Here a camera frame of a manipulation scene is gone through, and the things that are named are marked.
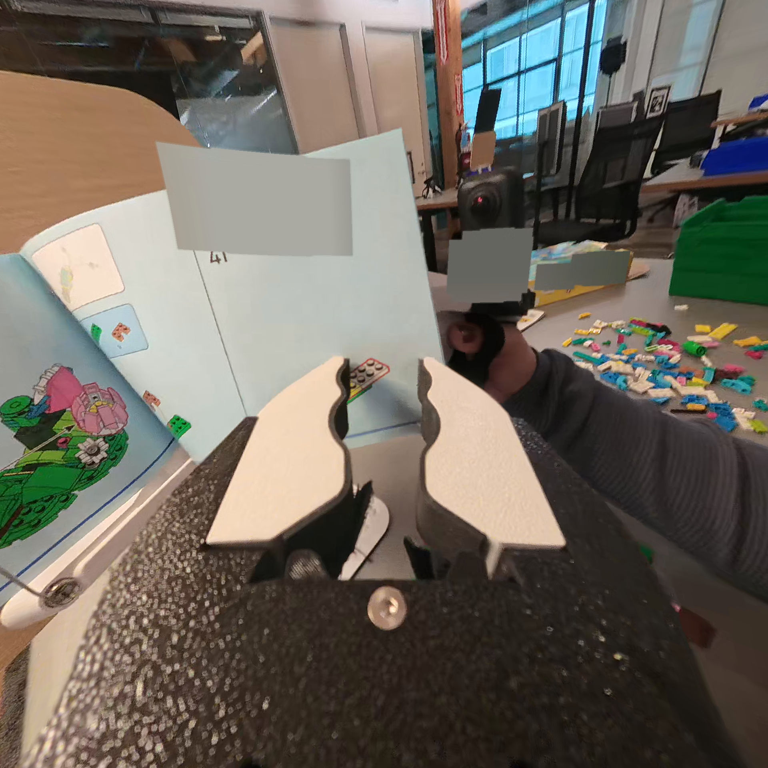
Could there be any black office chair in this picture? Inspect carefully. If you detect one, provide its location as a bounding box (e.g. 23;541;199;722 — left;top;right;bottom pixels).
537;105;667;241
651;90;724;176

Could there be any grey computer monitor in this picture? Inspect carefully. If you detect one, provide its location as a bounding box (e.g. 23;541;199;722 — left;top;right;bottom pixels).
536;101;568;176

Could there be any person's right hand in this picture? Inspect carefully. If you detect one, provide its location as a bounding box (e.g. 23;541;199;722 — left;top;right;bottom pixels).
441;315;541;404

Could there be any white book stand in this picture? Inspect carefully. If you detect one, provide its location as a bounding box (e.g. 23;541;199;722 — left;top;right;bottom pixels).
0;459;199;631

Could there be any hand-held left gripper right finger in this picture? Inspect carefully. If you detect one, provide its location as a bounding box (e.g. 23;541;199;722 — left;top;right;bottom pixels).
417;357;568;580

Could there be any yellow lego box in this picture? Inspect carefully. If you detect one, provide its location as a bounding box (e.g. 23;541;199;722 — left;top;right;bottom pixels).
516;240;652;331

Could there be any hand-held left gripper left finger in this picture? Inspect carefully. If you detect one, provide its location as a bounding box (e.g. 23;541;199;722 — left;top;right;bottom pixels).
204;357;355;550

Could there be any wooden panel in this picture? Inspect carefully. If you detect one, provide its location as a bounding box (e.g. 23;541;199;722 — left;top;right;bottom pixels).
0;71;203;256

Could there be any light blue instruction booklet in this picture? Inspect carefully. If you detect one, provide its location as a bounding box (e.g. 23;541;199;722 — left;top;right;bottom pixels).
0;129;446;607

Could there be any pile of loose lego pieces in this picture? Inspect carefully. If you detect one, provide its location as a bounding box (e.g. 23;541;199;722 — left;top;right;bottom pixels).
561;312;768;436

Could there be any tablet on wooden stand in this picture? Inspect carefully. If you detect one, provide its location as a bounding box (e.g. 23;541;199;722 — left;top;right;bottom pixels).
470;89;502;174

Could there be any blue plastic bin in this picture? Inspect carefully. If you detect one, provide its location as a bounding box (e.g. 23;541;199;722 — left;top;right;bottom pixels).
701;137;768;178

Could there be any stack of green bins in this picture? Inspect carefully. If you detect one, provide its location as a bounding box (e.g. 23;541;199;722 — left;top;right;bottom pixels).
668;195;768;307

